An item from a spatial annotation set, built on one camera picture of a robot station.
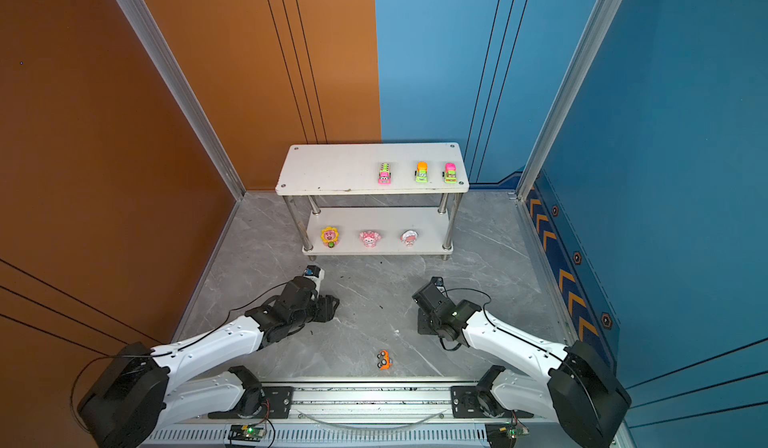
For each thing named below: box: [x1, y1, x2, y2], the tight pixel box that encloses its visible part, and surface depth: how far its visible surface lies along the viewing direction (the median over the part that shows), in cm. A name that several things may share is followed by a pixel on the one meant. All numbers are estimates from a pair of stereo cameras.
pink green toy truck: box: [444, 162, 457, 184], surface depth 75 cm
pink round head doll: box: [400, 230, 418, 246], surface depth 95 cm
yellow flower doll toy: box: [321, 226, 340, 248], surface depth 96 cm
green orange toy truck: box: [414, 161, 429, 183], surface depth 76 cm
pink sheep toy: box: [359, 231, 382, 247], surface depth 93 cm
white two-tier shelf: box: [275, 142, 470, 260], surface depth 85 cm
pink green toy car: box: [378, 162, 392, 185], surface depth 75 cm
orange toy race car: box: [376, 350, 393, 371], surface depth 80 cm
